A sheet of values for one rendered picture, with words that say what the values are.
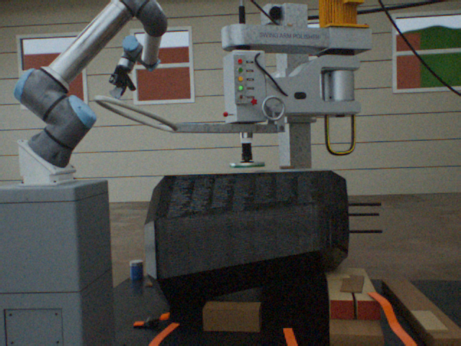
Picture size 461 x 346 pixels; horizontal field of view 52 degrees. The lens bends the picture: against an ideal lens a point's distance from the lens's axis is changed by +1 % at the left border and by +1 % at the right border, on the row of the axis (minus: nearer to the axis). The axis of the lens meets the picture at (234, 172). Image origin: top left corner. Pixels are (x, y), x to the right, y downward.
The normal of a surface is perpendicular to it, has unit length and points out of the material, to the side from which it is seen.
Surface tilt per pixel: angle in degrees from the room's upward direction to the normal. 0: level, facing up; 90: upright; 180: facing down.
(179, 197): 45
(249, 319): 90
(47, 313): 90
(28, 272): 90
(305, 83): 90
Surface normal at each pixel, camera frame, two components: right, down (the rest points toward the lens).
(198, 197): -0.10, -0.67
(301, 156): 0.34, 0.04
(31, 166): -0.07, 0.05
